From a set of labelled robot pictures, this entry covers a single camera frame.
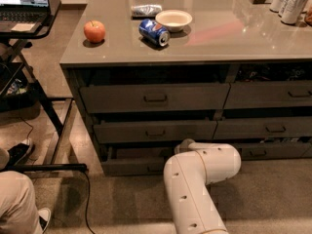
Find grey drawer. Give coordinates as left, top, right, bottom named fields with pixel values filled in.
left=234, top=142, right=311, bottom=160
left=214, top=117, right=312, bottom=139
left=80, top=84, right=229, bottom=113
left=94, top=120, right=216, bottom=143
left=224, top=81, right=312, bottom=109
left=101, top=147, right=174, bottom=176

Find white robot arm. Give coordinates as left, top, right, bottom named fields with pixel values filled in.
left=163, top=138, right=241, bottom=234

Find open laptop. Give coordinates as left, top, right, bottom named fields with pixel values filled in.
left=0, top=0, right=51, bottom=34

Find grey counter cabinet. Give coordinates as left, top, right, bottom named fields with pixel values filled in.
left=60, top=0, right=312, bottom=163

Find blue pepsi can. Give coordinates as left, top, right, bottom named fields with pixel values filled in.
left=138, top=19, right=170, bottom=47

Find white bowl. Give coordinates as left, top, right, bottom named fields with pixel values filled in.
left=155, top=10, right=192, bottom=32

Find red apple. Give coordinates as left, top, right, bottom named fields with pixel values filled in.
left=84, top=20, right=105, bottom=43

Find black laptop stand cart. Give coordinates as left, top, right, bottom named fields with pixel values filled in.
left=0, top=0, right=88, bottom=173

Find black sneaker far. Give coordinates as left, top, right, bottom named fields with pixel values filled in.
left=8, top=138, right=33, bottom=166

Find black sneaker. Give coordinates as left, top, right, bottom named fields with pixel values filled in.
left=8, top=138, right=33, bottom=166
left=38, top=208, right=51, bottom=232

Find black sneaker near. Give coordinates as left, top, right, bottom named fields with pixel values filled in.
left=38, top=208, right=51, bottom=232

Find person leg beige trousers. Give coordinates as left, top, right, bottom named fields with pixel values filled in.
left=0, top=146, right=44, bottom=234

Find white can front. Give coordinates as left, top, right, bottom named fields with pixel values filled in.
left=281, top=0, right=308, bottom=24

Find brown item counter edge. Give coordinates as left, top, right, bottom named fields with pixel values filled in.
left=304, top=5, right=312, bottom=26

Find black cable on floor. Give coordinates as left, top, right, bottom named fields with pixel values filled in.
left=82, top=170, right=97, bottom=234

